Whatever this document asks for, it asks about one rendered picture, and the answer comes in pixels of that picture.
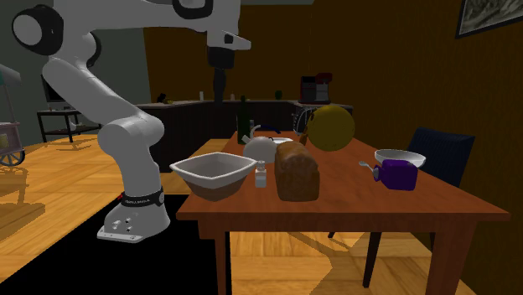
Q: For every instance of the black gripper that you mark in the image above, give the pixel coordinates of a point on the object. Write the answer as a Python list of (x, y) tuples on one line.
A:
[(220, 57)]

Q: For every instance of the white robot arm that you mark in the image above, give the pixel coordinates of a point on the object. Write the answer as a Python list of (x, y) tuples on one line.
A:
[(130, 135)]

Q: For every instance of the dark green bottle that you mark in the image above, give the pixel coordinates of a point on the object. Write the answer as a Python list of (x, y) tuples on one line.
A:
[(243, 122)]

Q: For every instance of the dark kitchen counter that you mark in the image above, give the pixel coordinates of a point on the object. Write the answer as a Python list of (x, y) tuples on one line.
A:
[(192, 122)]

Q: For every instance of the white kettle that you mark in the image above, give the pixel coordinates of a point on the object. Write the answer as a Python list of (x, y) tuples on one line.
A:
[(261, 149)]

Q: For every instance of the white plate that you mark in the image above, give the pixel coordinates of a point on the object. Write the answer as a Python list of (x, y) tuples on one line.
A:
[(284, 140)]

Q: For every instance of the white square bowl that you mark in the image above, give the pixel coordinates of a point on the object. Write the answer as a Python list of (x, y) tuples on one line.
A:
[(212, 169)]

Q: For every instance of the small glass salt shaker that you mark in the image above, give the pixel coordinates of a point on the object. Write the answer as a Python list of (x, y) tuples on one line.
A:
[(260, 176)]

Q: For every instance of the yellow ball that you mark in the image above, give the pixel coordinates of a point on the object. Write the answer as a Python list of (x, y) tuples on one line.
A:
[(331, 127)]

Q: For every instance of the brown bread loaf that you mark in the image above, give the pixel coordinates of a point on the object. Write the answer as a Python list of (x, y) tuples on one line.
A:
[(296, 175)]

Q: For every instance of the black side table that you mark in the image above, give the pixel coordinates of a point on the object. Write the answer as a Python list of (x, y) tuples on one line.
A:
[(67, 114)]

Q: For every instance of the silver spoon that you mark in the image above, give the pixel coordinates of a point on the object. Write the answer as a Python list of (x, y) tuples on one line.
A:
[(366, 165)]

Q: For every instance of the brown wooden table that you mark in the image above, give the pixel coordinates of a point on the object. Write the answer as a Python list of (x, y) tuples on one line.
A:
[(351, 204)]

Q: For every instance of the white round bowl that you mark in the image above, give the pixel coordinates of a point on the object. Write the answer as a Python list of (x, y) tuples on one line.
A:
[(402, 156)]

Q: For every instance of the purple jar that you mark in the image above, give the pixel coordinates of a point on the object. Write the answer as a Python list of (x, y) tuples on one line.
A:
[(398, 175)]

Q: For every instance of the wheeled cart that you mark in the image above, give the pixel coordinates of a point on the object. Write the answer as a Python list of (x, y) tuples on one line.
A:
[(10, 139)]

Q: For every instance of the black robot stand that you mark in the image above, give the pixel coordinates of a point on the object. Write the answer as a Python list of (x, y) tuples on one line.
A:
[(122, 265)]

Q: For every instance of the dark blue chair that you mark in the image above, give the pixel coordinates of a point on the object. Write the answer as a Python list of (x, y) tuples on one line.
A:
[(443, 153)]

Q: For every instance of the framed wall picture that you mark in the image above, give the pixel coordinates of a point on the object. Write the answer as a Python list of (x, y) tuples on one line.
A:
[(490, 16)]

